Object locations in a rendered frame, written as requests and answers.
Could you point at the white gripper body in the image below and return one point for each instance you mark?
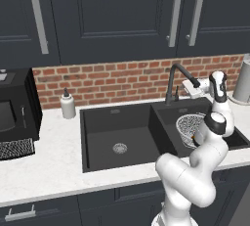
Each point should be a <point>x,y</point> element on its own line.
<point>195,92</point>

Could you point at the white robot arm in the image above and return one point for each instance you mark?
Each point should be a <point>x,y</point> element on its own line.
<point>188,177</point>

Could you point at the black sink faucet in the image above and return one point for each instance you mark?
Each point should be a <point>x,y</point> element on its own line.
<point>170,83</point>

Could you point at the white mesh colander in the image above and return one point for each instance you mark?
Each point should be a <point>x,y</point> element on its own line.
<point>186,127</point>

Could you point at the orange tangerine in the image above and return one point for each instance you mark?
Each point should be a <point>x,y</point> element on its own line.
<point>194,136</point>

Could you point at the black double sink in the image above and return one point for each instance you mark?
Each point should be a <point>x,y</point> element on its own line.
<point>117,132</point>

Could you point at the pale grey cylindrical appliance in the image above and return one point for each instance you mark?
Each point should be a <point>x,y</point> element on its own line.
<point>243,80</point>

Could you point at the dark lower cupboard door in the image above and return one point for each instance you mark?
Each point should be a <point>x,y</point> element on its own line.
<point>232,187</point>

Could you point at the dark wide cupboard door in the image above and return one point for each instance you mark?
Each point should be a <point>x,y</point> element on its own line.
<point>114,14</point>

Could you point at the white soap dispenser bottle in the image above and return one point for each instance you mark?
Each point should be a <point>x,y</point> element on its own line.
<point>68,105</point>

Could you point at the dark lower cupboard front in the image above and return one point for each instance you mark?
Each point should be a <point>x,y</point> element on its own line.
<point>123,205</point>

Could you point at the black microwave oven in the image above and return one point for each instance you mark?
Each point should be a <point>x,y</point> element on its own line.
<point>16,106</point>

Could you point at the dark drawer front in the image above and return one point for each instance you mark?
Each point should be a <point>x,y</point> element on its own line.
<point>49,212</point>

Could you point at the dark narrow cupboard door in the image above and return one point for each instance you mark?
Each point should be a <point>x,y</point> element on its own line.
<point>16,14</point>

